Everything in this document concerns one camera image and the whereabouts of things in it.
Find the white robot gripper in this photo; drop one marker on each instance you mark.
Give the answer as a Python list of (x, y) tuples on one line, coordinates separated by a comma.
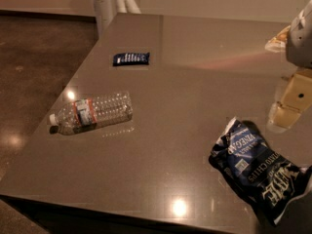
[(300, 41)]

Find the blue potato chip bag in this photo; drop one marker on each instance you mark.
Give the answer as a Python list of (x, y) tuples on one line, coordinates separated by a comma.
[(259, 175)]

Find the clear plastic water bottle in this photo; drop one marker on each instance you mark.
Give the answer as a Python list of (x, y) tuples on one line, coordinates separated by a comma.
[(92, 113)]

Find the small blue snack packet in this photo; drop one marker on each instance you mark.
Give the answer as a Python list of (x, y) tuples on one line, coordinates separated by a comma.
[(131, 59)]

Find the white pipes in background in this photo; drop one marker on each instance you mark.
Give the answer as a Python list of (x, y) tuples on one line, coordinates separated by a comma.
[(106, 10)]

